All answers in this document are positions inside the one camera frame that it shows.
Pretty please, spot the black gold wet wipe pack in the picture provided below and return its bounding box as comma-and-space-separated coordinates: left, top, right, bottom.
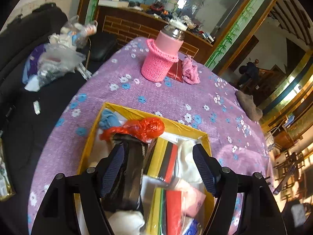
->
101, 134, 148, 214

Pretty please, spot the pink tissue pack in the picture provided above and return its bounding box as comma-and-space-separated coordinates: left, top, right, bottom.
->
174, 178, 206, 218

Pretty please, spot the blue floral tissue pack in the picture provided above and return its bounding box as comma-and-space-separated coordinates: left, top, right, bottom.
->
181, 217, 203, 235

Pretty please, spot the small rainbow sponge pack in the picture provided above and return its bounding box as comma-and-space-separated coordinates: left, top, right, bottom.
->
145, 187, 184, 235

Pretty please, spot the blue knitted cloth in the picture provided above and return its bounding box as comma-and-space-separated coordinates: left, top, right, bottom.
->
98, 109, 121, 130

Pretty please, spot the large yellow black red sponge pack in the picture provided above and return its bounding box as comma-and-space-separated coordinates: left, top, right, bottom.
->
143, 137, 178, 183

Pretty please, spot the red plastic bag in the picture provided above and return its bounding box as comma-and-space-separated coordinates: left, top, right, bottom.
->
99, 117, 165, 143

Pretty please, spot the white sock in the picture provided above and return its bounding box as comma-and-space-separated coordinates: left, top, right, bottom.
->
108, 211, 145, 235

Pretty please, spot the purple floral tablecloth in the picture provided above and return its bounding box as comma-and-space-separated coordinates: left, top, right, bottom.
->
28, 37, 273, 227

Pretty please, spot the black sofa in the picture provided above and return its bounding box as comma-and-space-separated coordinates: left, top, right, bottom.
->
0, 3, 118, 235

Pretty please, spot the grey brown knitted hat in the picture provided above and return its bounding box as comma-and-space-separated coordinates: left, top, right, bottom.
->
235, 91, 263, 121

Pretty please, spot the yellow cardboard box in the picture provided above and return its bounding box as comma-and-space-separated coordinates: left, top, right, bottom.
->
74, 101, 216, 235

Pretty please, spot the person in dark jacket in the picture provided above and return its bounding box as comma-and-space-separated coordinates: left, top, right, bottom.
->
237, 59, 259, 88

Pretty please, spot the pink fluffy cloth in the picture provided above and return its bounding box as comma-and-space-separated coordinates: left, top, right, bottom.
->
182, 55, 200, 85

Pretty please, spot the red tissue packet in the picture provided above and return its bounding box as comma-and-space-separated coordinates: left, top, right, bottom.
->
167, 60, 183, 83

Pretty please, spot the clear plastic bag pile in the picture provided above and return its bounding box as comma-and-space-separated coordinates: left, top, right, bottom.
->
22, 15, 98, 92

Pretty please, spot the pink bottle with knit sleeve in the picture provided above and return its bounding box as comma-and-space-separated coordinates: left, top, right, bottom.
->
141, 19, 187, 83

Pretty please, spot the wooden counter cabinet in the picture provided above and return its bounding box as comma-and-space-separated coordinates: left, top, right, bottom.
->
95, 6, 213, 64

